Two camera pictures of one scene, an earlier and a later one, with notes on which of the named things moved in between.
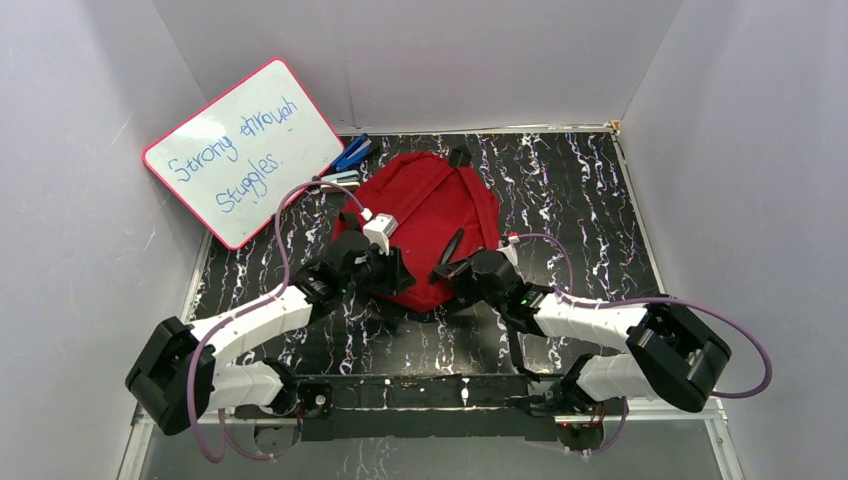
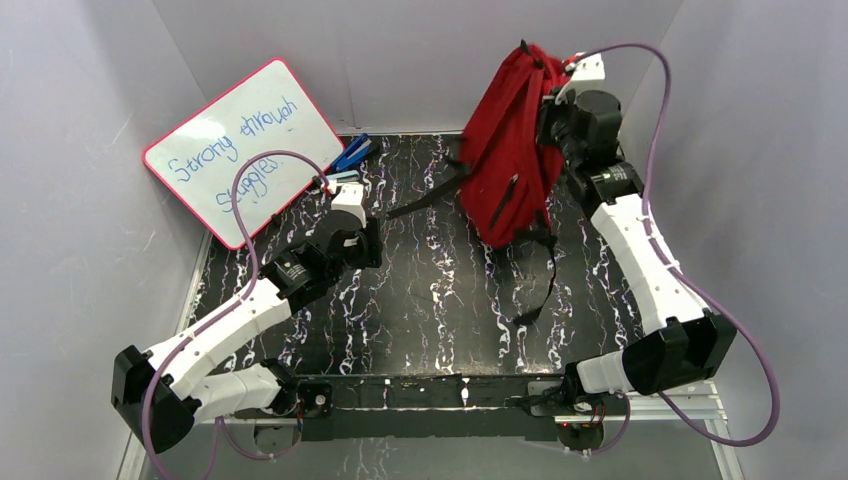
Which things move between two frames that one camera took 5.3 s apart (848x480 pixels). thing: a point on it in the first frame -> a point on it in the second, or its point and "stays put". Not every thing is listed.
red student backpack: (429, 210) -> (511, 178)
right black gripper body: (469, 286) -> (554, 126)
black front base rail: (420, 405) stays put
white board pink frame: (240, 159) stays put
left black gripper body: (395, 270) -> (370, 241)
